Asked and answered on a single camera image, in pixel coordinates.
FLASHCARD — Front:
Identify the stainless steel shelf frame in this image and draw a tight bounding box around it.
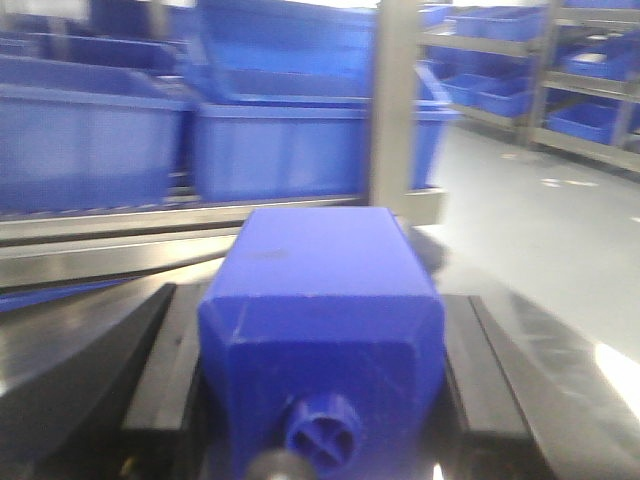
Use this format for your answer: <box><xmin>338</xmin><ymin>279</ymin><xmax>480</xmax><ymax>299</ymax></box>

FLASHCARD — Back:
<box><xmin>0</xmin><ymin>0</ymin><xmax>447</xmax><ymax>291</ymax></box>

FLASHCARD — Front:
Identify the blue part without cap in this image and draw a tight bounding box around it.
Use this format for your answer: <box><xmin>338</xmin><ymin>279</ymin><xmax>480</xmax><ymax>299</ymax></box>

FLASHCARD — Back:
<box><xmin>198</xmin><ymin>207</ymin><xmax>445</xmax><ymax>479</ymax></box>

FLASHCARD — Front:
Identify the background steel shelf rack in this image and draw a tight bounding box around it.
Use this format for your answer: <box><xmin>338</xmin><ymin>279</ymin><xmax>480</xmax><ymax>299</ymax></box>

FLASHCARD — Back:
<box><xmin>419</xmin><ymin>1</ymin><xmax>639</xmax><ymax>172</ymax></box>

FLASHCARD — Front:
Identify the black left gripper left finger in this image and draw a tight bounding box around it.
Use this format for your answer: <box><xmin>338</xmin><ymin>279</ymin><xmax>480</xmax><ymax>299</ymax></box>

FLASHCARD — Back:
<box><xmin>1</xmin><ymin>283</ymin><xmax>206</xmax><ymax>479</ymax></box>

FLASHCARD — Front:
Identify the left blue storage bin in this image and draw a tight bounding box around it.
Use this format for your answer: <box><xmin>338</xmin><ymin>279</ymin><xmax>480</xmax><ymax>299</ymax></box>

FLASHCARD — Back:
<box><xmin>1</xmin><ymin>56</ymin><xmax>195</xmax><ymax>214</ymax></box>

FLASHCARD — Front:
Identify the blue storage bin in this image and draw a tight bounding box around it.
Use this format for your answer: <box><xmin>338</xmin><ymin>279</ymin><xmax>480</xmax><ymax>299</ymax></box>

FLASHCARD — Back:
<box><xmin>1</xmin><ymin>56</ymin><xmax>195</xmax><ymax>214</ymax></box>
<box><xmin>189</xmin><ymin>97</ymin><xmax>461</xmax><ymax>203</ymax></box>

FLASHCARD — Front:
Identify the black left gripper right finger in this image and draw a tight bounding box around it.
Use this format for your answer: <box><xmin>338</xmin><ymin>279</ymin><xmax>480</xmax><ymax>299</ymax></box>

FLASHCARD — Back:
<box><xmin>439</xmin><ymin>295</ymin><xmax>639</xmax><ymax>479</ymax></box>

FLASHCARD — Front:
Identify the middle blue storage bin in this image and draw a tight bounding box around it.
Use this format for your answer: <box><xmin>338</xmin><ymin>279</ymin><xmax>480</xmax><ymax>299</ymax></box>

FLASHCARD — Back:
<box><xmin>189</xmin><ymin>97</ymin><xmax>461</xmax><ymax>203</ymax></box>

